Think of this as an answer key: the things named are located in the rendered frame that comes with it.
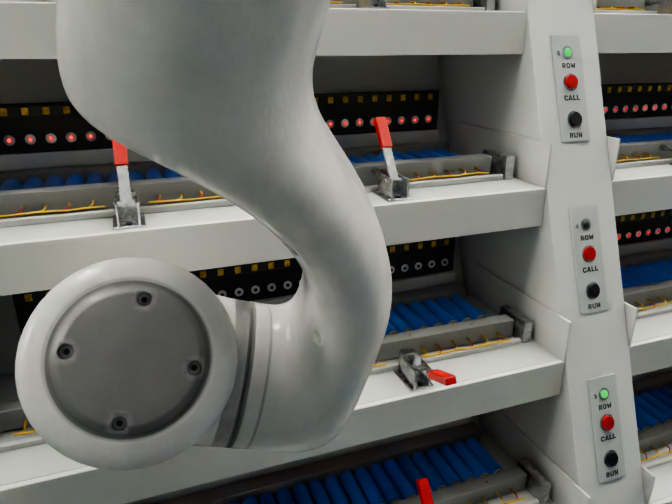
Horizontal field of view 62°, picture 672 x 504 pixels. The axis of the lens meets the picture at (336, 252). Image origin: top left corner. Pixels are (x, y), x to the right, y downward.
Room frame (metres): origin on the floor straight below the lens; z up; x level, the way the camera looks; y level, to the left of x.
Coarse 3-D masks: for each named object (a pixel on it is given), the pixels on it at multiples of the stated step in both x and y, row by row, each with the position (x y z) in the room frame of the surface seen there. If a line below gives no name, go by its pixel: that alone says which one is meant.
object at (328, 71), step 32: (0, 64) 0.64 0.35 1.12; (32, 64) 0.65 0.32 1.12; (320, 64) 0.77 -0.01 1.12; (352, 64) 0.78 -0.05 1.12; (384, 64) 0.80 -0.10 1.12; (416, 64) 0.81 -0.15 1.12; (608, 64) 0.93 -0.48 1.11; (640, 64) 0.95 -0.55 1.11; (0, 96) 0.64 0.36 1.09; (32, 96) 0.65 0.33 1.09; (64, 96) 0.66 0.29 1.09; (416, 288) 0.80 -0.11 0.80; (0, 320) 0.63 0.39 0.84; (0, 352) 0.63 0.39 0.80
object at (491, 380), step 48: (480, 288) 0.78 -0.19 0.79; (528, 336) 0.67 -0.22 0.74; (0, 384) 0.60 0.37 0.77; (384, 384) 0.59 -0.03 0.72; (480, 384) 0.60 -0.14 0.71; (528, 384) 0.63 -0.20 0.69; (0, 432) 0.52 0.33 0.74; (384, 432) 0.58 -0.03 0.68; (0, 480) 0.46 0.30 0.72; (48, 480) 0.46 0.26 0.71; (96, 480) 0.48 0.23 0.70; (144, 480) 0.50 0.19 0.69; (192, 480) 0.51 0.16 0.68
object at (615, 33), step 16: (592, 0) 0.67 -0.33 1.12; (608, 0) 0.76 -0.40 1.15; (624, 0) 0.77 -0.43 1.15; (640, 0) 0.78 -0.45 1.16; (656, 0) 0.78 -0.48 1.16; (608, 16) 0.68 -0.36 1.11; (624, 16) 0.68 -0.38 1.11; (640, 16) 0.69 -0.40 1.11; (656, 16) 0.70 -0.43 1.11; (608, 32) 0.68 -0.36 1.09; (624, 32) 0.69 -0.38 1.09; (640, 32) 0.70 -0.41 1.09; (656, 32) 0.71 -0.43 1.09; (608, 48) 0.69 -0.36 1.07; (624, 48) 0.70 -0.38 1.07; (640, 48) 0.71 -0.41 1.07; (656, 48) 0.72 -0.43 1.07
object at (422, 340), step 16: (480, 320) 0.68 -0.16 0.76; (496, 320) 0.68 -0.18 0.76; (512, 320) 0.68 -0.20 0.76; (384, 336) 0.64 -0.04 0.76; (400, 336) 0.64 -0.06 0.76; (416, 336) 0.64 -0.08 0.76; (432, 336) 0.65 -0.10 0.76; (448, 336) 0.66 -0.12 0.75; (464, 336) 0.66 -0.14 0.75; (480, 336) 0.67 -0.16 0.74; (496, 336) 0.68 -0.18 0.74; (384, 352) 0.63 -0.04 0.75; (448, 352) 0.64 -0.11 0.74; (16, 400) 0.53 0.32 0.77; (0, 416) 0.51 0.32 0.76; (16, 416) 0.52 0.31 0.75; (32, 432) 0.51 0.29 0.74
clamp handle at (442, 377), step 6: (414, 360) 0.59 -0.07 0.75; (420, 360) 0.59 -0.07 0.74; (414, 366) 0.59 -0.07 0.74; (420, 366) 0.58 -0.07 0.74; (420, 372) 0.58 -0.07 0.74; (426, 372) 0.56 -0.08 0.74; (432, 372) 0.55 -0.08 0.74; (438, 372) 0.55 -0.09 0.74; (444, 372) 0.54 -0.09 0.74; (432, 378) 0.55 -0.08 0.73; (438, 378) 0.54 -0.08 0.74; (444, 378) 0.53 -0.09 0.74; (450, 378) 0.53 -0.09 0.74; (444, 384) 0.53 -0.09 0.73; (450, 384) 0.53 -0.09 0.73
